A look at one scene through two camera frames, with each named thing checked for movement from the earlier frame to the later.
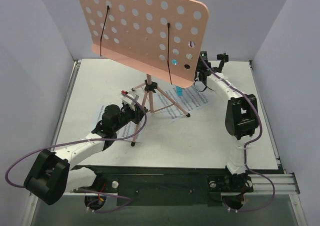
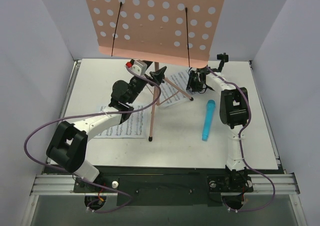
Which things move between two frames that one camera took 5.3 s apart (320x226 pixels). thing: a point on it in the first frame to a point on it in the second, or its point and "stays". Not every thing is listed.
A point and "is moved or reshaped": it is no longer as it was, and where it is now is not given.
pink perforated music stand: (157, 33) is moved or reshaped
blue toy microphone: (179, 90) to (208, 119)
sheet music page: (127, 133) stays
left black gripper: (137, 115) to (149, 77)
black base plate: (170, 186) stays
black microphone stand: (224, 57) stays
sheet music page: (192, 98) to (172, 96)
